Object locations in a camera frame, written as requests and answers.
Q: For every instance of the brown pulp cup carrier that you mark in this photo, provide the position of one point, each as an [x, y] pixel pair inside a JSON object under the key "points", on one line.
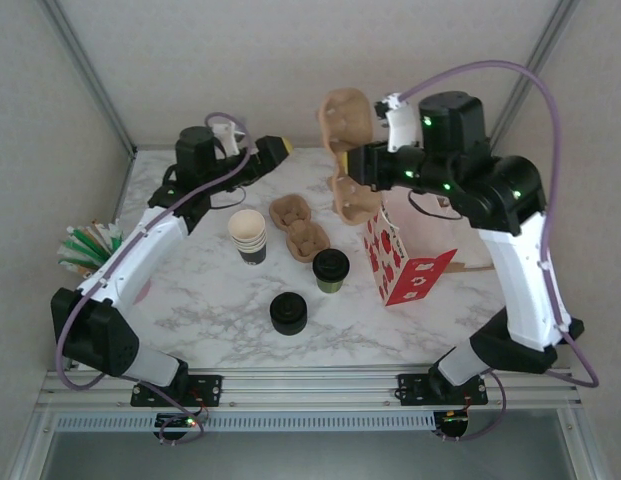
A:
{"points": [[350, 125], [300, 230]]}

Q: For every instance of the green coffee cup black lid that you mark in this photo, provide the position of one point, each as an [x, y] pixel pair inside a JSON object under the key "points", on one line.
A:
{"points": [[331, 267]]}

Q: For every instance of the white paper bag red print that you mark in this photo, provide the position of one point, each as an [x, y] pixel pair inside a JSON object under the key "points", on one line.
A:
{"points": [[405, 280]]}

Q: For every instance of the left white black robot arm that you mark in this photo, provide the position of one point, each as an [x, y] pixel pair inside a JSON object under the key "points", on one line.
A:
{"points": [[135, 250]]}

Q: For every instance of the paper cup stack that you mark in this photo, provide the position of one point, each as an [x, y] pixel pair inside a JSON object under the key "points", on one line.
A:
{"points": [[247, 235]]}

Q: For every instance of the white wrapped straw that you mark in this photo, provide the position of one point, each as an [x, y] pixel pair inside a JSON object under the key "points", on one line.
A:
{"points": [[116, 235], [65, 262]]}

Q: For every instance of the brown wrapped straw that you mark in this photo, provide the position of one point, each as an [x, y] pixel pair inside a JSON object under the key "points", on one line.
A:
{"points": [[96, 225]]}

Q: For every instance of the brown cardboard tray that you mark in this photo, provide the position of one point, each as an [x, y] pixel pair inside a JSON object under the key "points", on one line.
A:
{"points": [[470, 267]]}

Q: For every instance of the black cup lid stack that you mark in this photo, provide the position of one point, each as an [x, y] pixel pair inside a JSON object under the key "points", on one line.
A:
{"points": [[288, 312]]}

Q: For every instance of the left controller board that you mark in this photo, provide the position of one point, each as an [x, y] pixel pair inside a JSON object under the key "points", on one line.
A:
{"points": [[177, 422]]}

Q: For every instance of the controller board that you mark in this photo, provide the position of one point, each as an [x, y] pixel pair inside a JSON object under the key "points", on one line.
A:
{"points": [[177, 422], [452, 420]]}

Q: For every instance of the right controller board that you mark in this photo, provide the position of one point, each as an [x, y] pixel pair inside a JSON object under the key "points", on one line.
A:
{"points": [[452, 420]]}

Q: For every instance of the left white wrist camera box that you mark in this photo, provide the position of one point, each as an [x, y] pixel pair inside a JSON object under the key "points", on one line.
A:
{"points": [[225, 137]]}

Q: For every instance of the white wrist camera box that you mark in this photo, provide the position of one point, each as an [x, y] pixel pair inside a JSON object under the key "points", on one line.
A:
{"points": [[402, 125], [225, 137]]}

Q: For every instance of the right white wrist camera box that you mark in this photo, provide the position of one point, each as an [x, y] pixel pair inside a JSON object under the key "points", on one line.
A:
{"points": [[402, 125]]}

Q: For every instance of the left aluminium frame post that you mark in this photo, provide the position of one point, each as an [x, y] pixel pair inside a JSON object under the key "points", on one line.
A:
{"points": [[93, 75]]}

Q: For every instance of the aluminium frame post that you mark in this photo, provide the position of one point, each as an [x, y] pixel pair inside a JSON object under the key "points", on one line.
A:
{"points": [[93, 75], [550, 27]]}

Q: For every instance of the right aluminium frame post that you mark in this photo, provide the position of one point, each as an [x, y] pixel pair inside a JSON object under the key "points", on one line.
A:
{"points": [[550, 27]]}

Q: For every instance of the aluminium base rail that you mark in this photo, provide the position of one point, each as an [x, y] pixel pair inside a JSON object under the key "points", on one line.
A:
{"points": [[315, 387]]}

